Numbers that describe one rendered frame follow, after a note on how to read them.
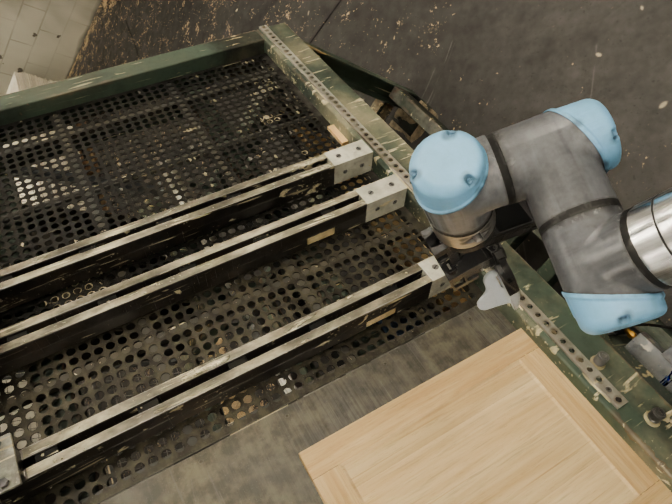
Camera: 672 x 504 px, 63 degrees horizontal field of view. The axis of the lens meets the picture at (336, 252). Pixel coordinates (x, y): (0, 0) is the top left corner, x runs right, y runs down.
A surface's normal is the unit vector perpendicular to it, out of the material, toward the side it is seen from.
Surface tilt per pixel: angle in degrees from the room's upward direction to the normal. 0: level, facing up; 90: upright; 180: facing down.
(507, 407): 55
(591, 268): 12
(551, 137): 27
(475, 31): 0
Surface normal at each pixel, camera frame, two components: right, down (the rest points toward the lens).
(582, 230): -0.51, -0.15
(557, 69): -0.69, -0.06
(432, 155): -0.33, -0.33
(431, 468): 0.03, -0.63
